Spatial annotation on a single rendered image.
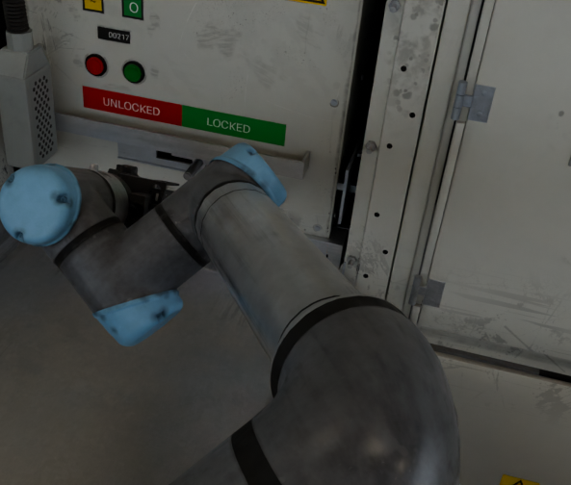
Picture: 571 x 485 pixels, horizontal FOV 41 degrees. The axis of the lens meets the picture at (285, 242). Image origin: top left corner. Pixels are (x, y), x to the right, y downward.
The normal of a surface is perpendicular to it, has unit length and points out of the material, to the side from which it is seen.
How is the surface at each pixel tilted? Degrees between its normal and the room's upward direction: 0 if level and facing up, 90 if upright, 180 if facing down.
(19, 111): 90
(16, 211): 61
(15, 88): 90
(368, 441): 19
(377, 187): 90
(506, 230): 90
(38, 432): 0
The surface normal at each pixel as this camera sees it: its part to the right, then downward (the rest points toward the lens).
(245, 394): 0.09, -0.82
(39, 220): -0.17, 0.05
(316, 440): -0.28, -0.63
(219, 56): -0.25, 0.52
